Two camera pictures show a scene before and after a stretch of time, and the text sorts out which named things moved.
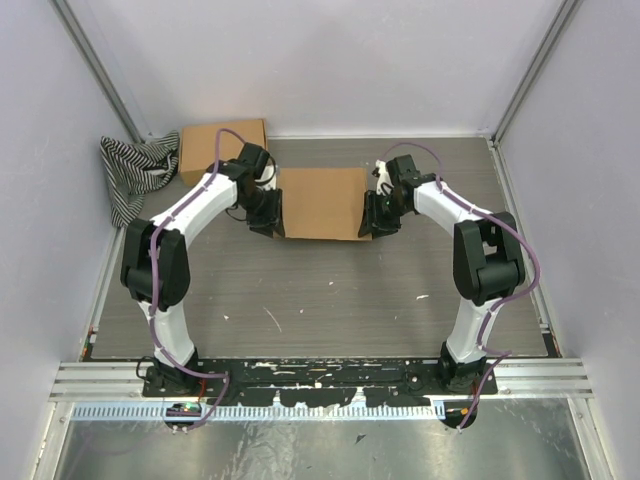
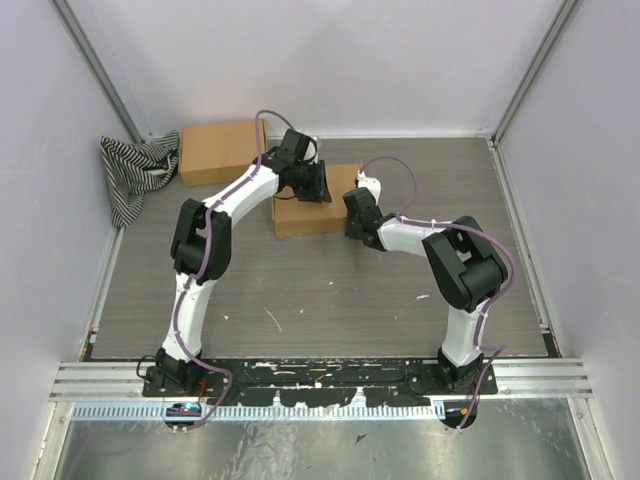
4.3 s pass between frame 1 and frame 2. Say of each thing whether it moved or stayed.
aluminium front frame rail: stayed
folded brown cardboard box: stayed
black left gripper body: moved
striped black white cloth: stayed
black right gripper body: moved
